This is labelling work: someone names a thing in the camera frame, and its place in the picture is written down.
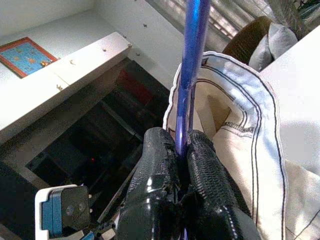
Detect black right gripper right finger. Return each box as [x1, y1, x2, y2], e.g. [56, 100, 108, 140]
[179, 129, 261, 240]

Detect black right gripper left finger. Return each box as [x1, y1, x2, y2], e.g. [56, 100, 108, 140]
[117, 126, 181, 240]

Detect white jacket with dark stitching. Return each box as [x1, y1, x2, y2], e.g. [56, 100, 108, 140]
[162, 50, 320, 240]

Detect blue plastic clothes hanger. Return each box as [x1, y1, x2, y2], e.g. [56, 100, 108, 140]
[174, 0, 211, 157]

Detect white shelf board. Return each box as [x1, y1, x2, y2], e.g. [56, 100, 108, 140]
[0, 31, 133, 146]

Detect brown round object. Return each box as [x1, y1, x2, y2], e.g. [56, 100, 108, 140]
[221, 15, 276, 66]

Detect grey cushion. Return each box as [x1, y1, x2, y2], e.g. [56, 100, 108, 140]
[249, 22, 299, 73]

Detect window blinds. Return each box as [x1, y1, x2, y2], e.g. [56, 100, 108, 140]
[147, 0, 253, 42]

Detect red framed blue picture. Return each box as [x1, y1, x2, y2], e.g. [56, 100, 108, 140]
[0, 36, 60, 80]

